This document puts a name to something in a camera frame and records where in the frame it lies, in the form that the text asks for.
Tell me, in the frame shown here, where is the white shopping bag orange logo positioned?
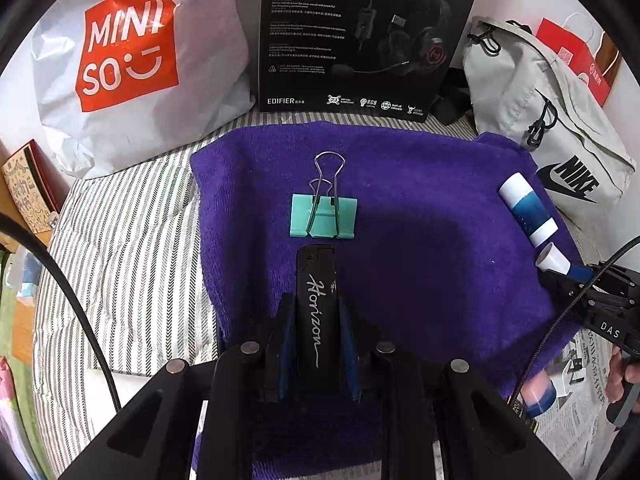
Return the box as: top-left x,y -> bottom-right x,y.
32,0 -> 256,178

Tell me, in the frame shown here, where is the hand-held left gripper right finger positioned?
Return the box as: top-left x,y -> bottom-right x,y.
340,297 -> 576,480

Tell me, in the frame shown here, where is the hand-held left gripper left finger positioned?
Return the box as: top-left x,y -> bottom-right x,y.
60,292 -> 301,480

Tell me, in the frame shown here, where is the red paper bag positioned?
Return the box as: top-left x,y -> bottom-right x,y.
535,12 -> 623,108

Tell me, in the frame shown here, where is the braided black cable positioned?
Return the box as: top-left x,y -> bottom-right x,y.
505,237 -> 640,408

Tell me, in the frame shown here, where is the patterned book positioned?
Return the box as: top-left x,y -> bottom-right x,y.
0,140 -> 62,233

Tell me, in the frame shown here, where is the striped bedsheet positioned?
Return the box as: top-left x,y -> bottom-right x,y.
30,107 -> 586,480

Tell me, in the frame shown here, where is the white cylinder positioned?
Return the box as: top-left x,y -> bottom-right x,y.
536,241 -> 576,276

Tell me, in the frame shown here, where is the black headphone box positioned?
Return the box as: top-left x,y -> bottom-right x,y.
257,0 -> 483,121

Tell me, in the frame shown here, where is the black lighter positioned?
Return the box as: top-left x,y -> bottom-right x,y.
295,244 -> 358,396

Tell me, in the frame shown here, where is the purple towel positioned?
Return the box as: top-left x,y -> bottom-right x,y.
189,120 -> 586,480

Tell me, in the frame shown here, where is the grey sling bag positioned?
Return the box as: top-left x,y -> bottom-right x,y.
462,15 -> 637,246

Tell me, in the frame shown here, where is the newspaper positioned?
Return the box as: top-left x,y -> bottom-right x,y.
505,330 -> 640,480

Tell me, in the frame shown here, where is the blue and white tube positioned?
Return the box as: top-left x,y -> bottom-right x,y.
497,171 -> 559,247

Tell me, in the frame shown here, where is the teal binder clip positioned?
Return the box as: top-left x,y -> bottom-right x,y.
287,151 -> 359,239

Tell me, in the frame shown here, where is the black pouch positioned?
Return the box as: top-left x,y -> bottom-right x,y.
432,67 -> 473,126

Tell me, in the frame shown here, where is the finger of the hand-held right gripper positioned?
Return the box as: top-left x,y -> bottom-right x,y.
550,274 -> 608,322
570,260 -> 640,291

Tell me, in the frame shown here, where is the person's right hand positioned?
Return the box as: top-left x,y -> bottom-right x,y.
605,347 -> 640,403

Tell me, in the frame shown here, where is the pink and blue container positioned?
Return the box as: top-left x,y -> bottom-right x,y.
520,372 -> 557,417

